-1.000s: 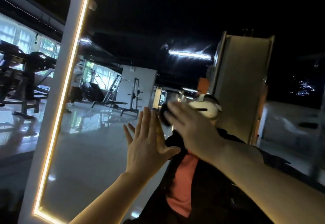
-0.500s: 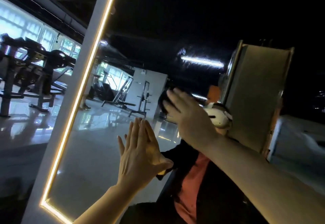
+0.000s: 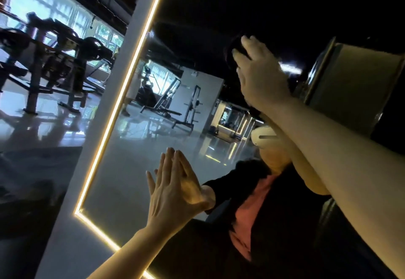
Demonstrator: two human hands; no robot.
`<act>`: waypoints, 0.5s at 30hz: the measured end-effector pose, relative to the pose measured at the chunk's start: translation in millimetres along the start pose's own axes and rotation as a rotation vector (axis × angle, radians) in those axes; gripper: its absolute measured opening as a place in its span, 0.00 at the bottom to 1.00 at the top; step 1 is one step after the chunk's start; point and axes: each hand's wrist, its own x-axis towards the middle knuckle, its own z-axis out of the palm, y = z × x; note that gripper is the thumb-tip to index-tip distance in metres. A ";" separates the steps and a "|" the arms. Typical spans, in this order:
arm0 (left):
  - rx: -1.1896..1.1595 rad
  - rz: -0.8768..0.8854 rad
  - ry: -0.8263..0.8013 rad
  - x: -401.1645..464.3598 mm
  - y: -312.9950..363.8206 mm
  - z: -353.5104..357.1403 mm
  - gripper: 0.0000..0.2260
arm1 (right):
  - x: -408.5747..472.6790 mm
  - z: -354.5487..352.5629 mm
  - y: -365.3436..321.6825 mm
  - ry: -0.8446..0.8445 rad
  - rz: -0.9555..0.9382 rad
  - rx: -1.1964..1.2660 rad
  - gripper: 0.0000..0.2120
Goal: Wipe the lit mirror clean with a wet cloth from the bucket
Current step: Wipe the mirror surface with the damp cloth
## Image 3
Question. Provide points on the person's left hand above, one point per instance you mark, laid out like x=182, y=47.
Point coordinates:
x=174, y=196

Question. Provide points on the person's right hand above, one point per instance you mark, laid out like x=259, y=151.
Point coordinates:
x=262, y=76

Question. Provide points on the dark brown cleaning cloth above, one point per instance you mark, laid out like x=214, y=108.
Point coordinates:
x=234, y=46

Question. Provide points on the large wall mirror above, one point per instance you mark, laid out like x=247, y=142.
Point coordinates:
x=209, y=10

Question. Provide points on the person's right forearm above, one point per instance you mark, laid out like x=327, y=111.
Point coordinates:
x=345, y=174

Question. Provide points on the dark grey plastic bin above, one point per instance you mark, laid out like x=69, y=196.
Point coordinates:
x=31, y=187

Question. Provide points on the black gym weight machine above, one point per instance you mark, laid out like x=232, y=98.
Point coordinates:
x=50, y=60

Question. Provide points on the large bright gym window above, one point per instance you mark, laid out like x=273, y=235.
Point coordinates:
x=50, y=3

